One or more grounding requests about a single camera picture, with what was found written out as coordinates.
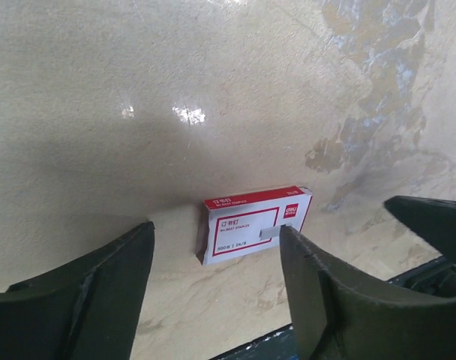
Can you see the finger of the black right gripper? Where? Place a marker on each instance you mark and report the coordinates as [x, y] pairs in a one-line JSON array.
[[433, 220]]

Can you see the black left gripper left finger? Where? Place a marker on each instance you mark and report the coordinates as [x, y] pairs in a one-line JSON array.
[[88, 308]]

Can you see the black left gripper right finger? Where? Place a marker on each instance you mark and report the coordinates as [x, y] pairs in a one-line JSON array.
[[301, 259]]

